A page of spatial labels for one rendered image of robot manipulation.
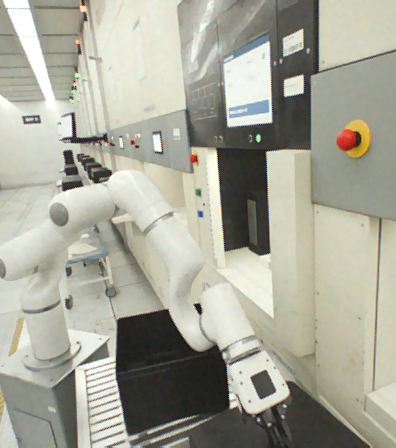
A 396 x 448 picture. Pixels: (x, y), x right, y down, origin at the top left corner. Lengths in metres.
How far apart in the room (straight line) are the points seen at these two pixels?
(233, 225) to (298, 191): 0.95
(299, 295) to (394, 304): 0.21
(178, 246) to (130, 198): 0.15
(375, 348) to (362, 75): 0.56
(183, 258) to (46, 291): 0.62
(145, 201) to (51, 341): 0.70
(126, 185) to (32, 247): 0.43
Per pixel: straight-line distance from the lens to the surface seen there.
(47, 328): 1.32
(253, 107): 1.08
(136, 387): 0.95
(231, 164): 1.72
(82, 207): 0.89
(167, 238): 0.78
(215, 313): 0.79
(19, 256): 1.18
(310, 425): 0.87
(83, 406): 1.15
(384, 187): 0.71
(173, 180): 3.02
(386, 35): 0.74
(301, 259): 0.90
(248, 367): 0.78
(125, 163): 4.45
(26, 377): 1.35
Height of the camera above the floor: 1.47
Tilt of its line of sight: 16 degrees down
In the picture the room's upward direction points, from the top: 5 degrees counter-clockwise
